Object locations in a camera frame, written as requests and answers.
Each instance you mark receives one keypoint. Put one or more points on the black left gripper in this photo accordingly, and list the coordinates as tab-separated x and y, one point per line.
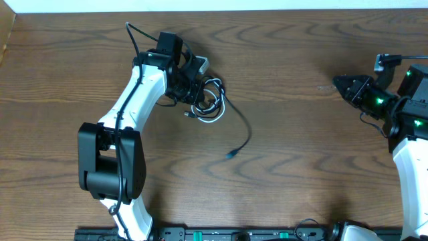
196	97

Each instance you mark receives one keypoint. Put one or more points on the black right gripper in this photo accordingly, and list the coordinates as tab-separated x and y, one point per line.
354	96

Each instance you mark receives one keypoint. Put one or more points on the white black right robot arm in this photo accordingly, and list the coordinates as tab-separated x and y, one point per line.
405	127

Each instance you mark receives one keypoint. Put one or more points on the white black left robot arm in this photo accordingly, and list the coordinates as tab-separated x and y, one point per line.
111	163

